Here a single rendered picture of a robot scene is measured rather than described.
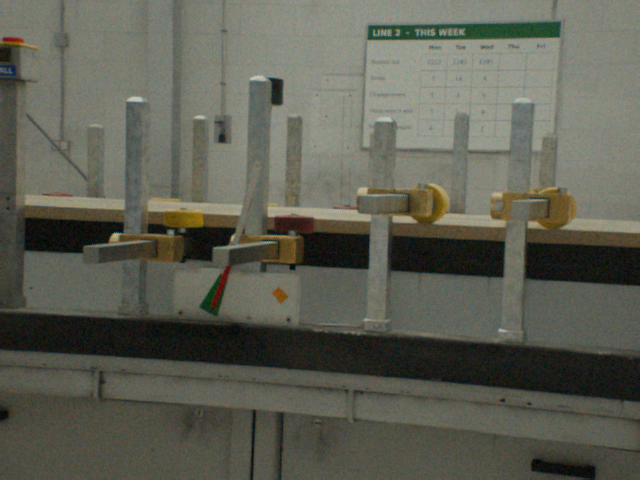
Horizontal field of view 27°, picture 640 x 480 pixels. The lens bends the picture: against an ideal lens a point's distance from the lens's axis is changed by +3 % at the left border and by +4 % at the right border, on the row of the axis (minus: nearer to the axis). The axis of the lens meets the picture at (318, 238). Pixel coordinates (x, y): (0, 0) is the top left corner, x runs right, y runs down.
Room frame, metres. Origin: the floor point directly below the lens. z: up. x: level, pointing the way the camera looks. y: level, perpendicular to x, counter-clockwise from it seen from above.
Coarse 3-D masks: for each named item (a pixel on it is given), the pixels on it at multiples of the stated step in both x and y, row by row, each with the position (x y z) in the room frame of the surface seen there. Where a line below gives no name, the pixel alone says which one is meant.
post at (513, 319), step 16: (512, 112) 2.32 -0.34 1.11; (528, 112) 2.31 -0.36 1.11; (512, 128) 2.32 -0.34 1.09; (528, 128) 2.31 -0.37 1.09; (512, 144) 2.31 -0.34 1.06; (528, 144) 2.31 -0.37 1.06; (512, 160) 2.31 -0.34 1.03; (528, 160) 2.31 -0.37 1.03; (512, 176) 2.31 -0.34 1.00; (528, 176) 2.31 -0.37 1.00; (528, 192) 2.32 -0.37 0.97; (512, 224) 2.31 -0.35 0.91; (512, 240) 2.31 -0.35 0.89; (512, 256) 2.31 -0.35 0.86; (512, 272) 2.31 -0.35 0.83; (512, 288) 2.31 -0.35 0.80; (512, 304) 2.31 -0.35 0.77; (512, 320) 2.31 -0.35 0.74
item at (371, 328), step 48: (0, 336) 2.57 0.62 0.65; (48, 336) 2.54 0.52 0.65; (96, 336) 2.51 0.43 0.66; (144, 336) 2.49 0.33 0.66; (240, 336) 2.43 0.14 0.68; (288, 336) 2.41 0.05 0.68; (336, 336) 2.38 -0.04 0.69; (384, 336) 2.35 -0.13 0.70; (432, 336) 2.35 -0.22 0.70; (480, 384) 2.31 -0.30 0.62; (528, 384) 2.28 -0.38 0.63; (576, 384) 2.26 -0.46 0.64; (624, 384) 2.24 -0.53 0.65
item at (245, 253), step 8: (304, 240) 2.58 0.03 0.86; (216, 248) 2.18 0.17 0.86; (224, 248) 2.18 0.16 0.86; (232, 248) 2.19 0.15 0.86; (240, 248) 2.22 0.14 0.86; (248, 248) 2.26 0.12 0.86; (256, 248) 2.30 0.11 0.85; (264, 248) 2.35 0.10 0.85; (272, 248) 2.39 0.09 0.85; (216, 256) 2.17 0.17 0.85; (224, 256) 2.17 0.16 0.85; (232, 256) 2.18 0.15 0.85; (240, 256) 2.22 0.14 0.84; (248, 256) 2.26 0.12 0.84; (256, 256) 2.31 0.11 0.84; (264, 256) 2.35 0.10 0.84; (272, 256) 2.39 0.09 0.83; (216, 264) 2.17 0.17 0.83; (224, 264) 2.17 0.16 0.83; (232, 264) 2.18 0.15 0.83; (240, 264) 2.23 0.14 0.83
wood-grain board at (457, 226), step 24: (48, 216) 2.79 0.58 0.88; (72, 216) 2.78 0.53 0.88; (96, 216) 2.76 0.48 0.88; (120, 216) 2.75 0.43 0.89; (216, 216) 2.69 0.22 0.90; (336, 216) 2.79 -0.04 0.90; (360, 216) 2.85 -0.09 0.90; (408, 216) 2.96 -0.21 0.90; (456, 216) 3.09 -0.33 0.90; (480, 216) 3.15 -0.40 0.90; (504, 240) 2.52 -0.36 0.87; (528, 240) 2.51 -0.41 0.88; (552, 240) 2.49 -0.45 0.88; (576, 240) 2.48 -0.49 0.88; (600, 240) 2.47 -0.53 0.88; (624, 240) 2.46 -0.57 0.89
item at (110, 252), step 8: (144, 240) 2.49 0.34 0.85; (152, 240) 2.50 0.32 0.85; (184, 240) 2.63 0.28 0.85; (192, 240) 2.67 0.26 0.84; (88, 248) 2.27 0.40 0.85; (96, 248) 2.26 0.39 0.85; (104, 248) 2.28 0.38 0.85; (112, 248) 2.31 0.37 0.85; (120, 248) 2.34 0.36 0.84; (128, 248) 2.38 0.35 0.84; (136, 248) 2.41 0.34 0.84; (144, 248) 2.44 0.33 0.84; (152, 248) 2.48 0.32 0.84; (184, 248) 2.63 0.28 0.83; (192, 248) 2.67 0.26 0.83; (88, 256) 2.27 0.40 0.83; (96, 256) 2.26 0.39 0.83; (104, 256) 2.28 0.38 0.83; (112, 256) 2.31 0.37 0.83; (120, 256) 2.34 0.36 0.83; (128, 256) 2.38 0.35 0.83; (136, 256) 2.41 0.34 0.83; (144, 256) 2.44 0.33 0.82; (152, 256) 2.48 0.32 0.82
